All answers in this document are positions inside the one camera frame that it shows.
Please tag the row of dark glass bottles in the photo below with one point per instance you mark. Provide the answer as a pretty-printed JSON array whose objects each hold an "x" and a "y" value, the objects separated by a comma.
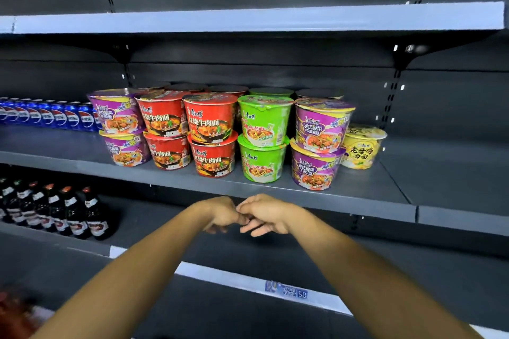
[{"x": 59, "y": 211}]

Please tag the green cup noodle bowl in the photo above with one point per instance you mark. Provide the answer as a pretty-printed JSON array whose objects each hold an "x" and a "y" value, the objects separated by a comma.
[
  {"x": 272, "y": 92},
  {"x": 262, "y": 162},
  {"x": 264, "y": 122}
]

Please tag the person's right forearm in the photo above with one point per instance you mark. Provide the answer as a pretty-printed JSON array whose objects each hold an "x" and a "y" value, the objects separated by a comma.
[{"x": 377, "y": 287}]

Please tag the person's left forearm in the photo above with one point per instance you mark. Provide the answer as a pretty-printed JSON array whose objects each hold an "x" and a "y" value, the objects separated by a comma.
[{"x": 119, "y": 283}]

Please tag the dark metal store shelving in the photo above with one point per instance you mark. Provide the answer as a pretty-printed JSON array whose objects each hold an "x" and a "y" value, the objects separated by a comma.
[{"x": 437, "y": 152}]

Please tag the yellow noodle bowl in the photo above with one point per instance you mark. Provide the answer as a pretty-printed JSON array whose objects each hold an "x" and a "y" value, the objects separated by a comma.
[{"x": 362, "y": 150}]

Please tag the blue price tag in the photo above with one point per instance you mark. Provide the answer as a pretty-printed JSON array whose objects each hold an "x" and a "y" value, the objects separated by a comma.
[{"x": 286, "y": 290}]

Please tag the person's right hand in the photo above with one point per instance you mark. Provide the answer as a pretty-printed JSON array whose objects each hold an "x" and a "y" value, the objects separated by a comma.
[{"x": 268, "y": 215}]

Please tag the row of blue soda cans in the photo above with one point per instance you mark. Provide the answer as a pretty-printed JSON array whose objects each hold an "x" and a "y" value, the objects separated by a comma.
[{"x": 47, "y": 114}]

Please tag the person's left hand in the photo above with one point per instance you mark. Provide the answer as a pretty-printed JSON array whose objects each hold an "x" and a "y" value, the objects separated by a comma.
[{"x": 220, "y": 213}]

